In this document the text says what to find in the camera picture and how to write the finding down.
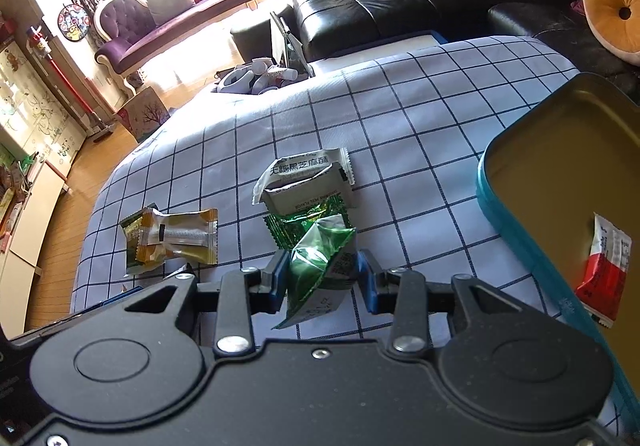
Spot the green white snack packet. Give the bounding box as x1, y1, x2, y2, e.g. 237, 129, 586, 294
274, 214, 358, 330

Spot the small green candy wrapper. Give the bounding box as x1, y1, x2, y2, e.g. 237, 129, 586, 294
264, 194, 352, 250

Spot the white sesame crisp packet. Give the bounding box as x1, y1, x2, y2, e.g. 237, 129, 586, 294
252, 147, 356, 215

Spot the orange silver snack packet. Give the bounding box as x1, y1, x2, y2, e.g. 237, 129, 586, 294
134, 208, 218, 266

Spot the white checked tablecloth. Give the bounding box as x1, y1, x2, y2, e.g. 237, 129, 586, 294
69, 34, 626, 432

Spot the green yellow snack packet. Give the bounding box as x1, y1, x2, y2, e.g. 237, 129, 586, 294
119, 203, 163, 276

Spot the white neck massager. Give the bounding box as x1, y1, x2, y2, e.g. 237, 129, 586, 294
214, 58, 299, 95

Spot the red white snack packet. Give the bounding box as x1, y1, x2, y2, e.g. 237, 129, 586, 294
575, 213, 632, 328

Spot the tree print paper bag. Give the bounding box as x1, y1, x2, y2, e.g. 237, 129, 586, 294
116, 87, 169, 143

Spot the blue tin box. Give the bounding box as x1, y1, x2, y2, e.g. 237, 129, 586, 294
476, 73, 639, 429

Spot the red stick vacuum cleaner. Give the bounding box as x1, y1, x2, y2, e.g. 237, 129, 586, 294
26, 25, 115, 143

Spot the tablet on stand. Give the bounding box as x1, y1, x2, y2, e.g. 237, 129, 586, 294
270, 12, 314, 78

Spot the black round ottoman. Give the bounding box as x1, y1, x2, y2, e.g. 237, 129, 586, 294
230, 17, 272, 62

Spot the white low tv cabinet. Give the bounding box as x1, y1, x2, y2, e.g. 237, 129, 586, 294
0, 161, 65, 338

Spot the black leather sofa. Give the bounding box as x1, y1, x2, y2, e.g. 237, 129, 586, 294
288, 0, 639, 101

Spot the purple chaise longue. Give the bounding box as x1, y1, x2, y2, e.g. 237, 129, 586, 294
93, 0, 257, 99

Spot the grey cushion on chaise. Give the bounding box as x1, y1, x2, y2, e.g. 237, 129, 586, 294
146, 0, 195, 26

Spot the orange round plush cushion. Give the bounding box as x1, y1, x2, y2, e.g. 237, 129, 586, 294
582, 0, 640, 66

